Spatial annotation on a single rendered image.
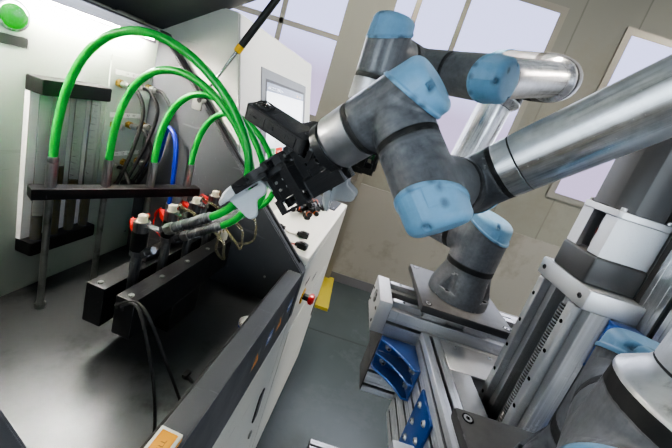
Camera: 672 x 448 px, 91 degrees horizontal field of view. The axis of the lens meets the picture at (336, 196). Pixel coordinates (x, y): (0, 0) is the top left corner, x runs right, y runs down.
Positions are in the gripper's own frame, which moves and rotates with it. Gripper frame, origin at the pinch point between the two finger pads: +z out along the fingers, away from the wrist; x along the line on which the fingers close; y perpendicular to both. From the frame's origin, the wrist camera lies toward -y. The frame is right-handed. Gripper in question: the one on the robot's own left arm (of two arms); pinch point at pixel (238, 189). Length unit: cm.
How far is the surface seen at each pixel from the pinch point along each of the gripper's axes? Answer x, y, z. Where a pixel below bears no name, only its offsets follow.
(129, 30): -1.8, -30.2, 0.9
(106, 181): -2.2, -16.3, 29.6
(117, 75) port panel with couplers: 11.3, -39.0, 26.8
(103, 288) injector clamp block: -14.1, 3.0, 26.7
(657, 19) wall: 284, 26, -132
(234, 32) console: 34, -38, 7
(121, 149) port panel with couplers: 11, -27, 41
